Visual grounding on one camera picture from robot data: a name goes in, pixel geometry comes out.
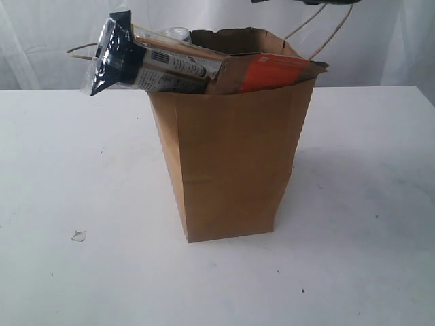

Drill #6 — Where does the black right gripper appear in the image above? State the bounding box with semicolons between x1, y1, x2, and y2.
251;0;360;5

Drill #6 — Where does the brown pouch orange label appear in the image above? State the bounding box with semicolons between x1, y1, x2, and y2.
205;53;329;95

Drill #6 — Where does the dark can silver lid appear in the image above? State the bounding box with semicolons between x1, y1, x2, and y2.
161;27;192;43

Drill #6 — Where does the blue noodle packet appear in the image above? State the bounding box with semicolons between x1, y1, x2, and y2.
84;10;226;96

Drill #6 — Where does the brown paper bag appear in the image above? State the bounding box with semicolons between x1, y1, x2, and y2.
144;27;317;242

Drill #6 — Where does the torn clear tape scrap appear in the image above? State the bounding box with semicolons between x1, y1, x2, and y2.
71;230;87;243

